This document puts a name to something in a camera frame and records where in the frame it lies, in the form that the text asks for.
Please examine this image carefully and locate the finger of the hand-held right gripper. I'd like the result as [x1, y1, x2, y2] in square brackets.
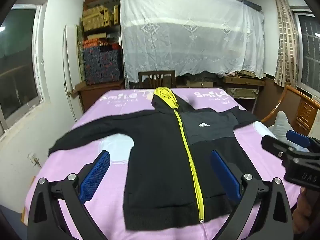
[261, 135, 310, 159]
[286, 129, 312, 149]

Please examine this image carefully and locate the person's right hand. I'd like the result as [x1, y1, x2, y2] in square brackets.
[292, 187, 317, 230]

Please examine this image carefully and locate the grey cushion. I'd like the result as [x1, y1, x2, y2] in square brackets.
[269, 111, 310, 153]

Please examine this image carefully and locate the carved wooden armchair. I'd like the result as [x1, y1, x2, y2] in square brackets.
[261, 85, 320, 137]

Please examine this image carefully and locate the black hooded jacket yellow zipper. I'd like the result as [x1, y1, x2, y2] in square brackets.
[48, 87, 262, 231]

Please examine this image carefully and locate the white lace cloth cover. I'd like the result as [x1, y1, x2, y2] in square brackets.
[117, 0, 265, 83]

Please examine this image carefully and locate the dark wooden chair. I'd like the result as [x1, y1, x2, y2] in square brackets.
[138, 70, 176, 89]

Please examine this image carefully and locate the checked beige curtain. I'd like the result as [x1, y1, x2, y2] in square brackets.
[272, 0, 298, 87]

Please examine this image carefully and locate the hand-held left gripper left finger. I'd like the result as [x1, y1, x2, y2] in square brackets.
[27, 150, 111, 240]

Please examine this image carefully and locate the white leaning board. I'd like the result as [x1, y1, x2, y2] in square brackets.
[62, 24, 84, 117]

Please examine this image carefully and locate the stack of yellow boxes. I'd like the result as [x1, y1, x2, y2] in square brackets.
[81, 4, 120, 32]

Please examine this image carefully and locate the row of orange boxes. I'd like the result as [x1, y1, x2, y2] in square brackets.
[83, 39, 122, 50]

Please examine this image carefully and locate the brown wooden cabinet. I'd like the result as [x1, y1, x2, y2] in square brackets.
[70, 81, 125, 113]

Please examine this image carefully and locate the window with white frame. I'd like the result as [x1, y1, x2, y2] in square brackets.
[0, 0, 48, 137]

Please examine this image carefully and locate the stack of wooden planks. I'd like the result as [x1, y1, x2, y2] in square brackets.
[222, 71, 265, 98]

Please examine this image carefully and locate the window with wire mesh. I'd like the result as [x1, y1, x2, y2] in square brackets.
[291, 5, 320, 98]

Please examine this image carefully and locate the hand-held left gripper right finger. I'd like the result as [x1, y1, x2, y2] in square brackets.
[211, 150, 293, 240]

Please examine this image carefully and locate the white wall socket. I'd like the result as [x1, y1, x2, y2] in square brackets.
[28, 152, 42, 167]

